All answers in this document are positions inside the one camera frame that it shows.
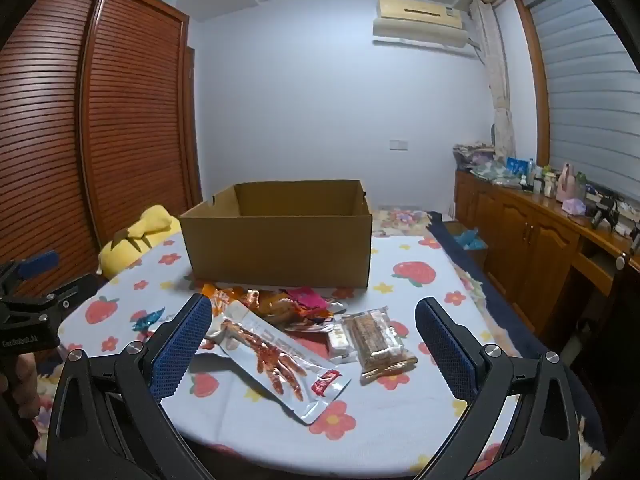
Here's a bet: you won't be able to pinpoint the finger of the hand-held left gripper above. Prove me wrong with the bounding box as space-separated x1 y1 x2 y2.
0 251 60 301
0 274 98 319

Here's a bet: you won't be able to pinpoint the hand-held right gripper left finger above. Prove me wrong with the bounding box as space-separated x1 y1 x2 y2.
47 292 216 480

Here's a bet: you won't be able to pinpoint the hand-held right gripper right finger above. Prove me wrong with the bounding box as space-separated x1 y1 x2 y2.
415 296 583 480

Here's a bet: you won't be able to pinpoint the clear chicken feet packet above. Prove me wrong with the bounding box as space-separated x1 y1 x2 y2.
202 302 352 426

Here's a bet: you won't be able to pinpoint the brown cardboard box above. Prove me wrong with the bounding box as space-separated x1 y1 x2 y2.
179 179 373 291

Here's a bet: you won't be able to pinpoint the person's left hand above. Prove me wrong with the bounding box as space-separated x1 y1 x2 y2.
11 352 41 411

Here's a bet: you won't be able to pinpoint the blue candy wrapper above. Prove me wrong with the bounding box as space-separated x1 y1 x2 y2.
132 308 166 332

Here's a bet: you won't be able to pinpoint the flower and strawberry print blanket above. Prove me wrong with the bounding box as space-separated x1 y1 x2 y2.
57 210 601 480

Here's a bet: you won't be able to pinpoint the orange and white snack packet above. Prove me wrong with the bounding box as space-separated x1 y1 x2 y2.
200 282 261 322

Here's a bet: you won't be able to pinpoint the brown biscuit packet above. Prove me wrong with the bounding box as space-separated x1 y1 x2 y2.
345 307 419 386

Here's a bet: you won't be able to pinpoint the yellow plush toy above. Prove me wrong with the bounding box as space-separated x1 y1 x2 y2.
97 205 183 278

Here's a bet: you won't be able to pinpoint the small white snack packet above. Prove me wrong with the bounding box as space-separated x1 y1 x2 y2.
327 322 357 365

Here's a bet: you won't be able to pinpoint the blue plastic bag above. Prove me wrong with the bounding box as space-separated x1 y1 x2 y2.
452 227 489 251

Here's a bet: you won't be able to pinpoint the orange round snack bag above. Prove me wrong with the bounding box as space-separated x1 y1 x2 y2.
257 292 337 332

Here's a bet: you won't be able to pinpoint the pink snack packet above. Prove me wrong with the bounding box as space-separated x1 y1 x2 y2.
282 287 327 311

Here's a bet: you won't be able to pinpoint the patterned bed sheet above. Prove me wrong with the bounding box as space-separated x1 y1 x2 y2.
372 206 437 239

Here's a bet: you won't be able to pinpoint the wooden desk with clutter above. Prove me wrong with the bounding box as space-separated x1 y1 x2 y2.
454 170 640 337

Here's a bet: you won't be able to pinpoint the brown slatted wooden wardrobe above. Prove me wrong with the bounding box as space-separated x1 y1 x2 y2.
0 0 203 301

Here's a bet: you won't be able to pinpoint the pile of folded cloths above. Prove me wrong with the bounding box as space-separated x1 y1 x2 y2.
452 141 497 174

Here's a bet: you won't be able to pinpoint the pink bottle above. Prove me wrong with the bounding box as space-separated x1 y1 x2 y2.
559 162 577 202

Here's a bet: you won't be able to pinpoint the pale floral curtain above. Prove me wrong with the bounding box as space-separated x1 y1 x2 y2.
469 0 517 162

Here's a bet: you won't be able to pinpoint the grey window blind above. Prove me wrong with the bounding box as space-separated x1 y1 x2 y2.
529 0 640 203

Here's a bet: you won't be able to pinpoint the wall air conditioner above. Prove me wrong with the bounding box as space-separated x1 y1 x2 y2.
371 0 482 52

